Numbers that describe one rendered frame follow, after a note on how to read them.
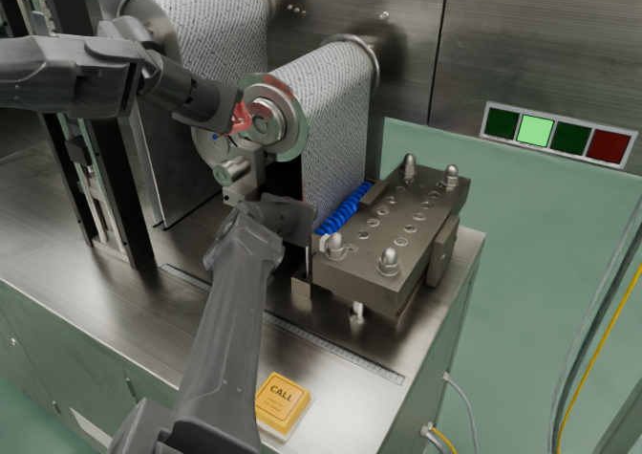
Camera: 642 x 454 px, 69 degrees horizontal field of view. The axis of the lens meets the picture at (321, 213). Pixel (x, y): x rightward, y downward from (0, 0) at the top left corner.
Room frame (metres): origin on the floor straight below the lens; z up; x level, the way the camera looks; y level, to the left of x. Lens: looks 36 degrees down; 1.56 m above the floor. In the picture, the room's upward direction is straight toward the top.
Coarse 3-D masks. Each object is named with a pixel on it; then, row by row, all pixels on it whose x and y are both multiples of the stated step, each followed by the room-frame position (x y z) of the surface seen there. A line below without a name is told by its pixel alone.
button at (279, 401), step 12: (264, 384) 0.44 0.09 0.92; (276, 384) 0.44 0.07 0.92; (288, 384) 0.44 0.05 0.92; (264, 396) 0.42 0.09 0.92; (276, 396) 0.42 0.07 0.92; (288, 396) 0.42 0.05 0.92; (300, 396) 0.42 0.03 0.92; (264, 408) 0.40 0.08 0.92; (276, 408) 0.40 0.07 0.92; (288, 408) 0.40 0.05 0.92; (300, 408) 0.40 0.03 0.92; (264, 420) 0.39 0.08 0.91; (276, 420) 0.38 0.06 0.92; (288, 420) 0.38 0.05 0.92
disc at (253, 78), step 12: (240, 84) 0.72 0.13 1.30; (252, 84) 0.71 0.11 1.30; (276, 84) 0.68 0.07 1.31; (288, 96) 0.67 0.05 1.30; (300, 108) 0.66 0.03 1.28; (300, 120) 0.66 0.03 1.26; (240, 132) 0.72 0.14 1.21; (300, 132) 0.66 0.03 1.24; (300, 144) 0.66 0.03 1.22; (276, 156) 0.69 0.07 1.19; (288, 156) 0.67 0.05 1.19
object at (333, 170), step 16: (352, 128) 0.81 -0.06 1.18; (320, 144) 0.71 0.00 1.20; (336, 144) 0.76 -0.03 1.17; (352, 144) 0.81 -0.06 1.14; (304, 160) 0.67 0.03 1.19; (320, 160) 0.71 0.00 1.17; (336, 160) 0.76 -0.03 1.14; (352, 160) 0.81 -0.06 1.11; (304, 176) 0.67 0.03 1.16; (320, 176) 0.71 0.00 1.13; (336, 176) 0.76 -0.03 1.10; (352, 176) 0.82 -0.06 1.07; (304, 192) 0.67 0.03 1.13; (320, 192) 0.71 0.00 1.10; (336, 192) 0.76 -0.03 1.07; (352, 192) 0.82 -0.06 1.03; (320, 208) 0.71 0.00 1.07; (320, 224) 0.71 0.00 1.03
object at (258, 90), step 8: (368, 64) 0.88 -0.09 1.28; (248, 88) 0.71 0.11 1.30; (256, 88) 0.70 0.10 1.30; (264, 88) 0.69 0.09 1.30; (272, 88) 0.68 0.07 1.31; (248, 96) 0.71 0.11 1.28; (256, 96) 0.70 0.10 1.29; (264, 96) 0.69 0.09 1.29; (272, 96) 0.68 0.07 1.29; (280, 96) 0.67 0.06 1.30; (280, 104) 0.67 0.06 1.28; (288, 104) 0.67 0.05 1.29; (288, 112) 0.67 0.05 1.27; (288, 120) 0.67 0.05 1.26; (296, 120) 0.66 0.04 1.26; (288, 128) 0.67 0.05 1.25; (296, 128) 0.66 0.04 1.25; (248, 136) 0.71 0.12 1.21; (288, 136) 0.67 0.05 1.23; (296, 136) 0.66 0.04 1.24; (280, 144) 0.68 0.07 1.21; (288, 144) 0.67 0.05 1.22; (272, 152) 0.69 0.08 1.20; (280, 152) 0.68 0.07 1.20
